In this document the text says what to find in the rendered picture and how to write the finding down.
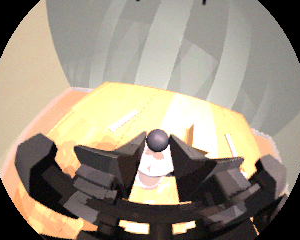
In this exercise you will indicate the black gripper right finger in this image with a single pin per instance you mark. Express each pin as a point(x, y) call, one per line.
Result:
point(192, 169)

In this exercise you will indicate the glass french press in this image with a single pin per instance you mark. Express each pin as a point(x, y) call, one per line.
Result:
point(156, 161)

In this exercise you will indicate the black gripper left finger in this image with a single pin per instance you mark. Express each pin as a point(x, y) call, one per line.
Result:
point(123, 162)

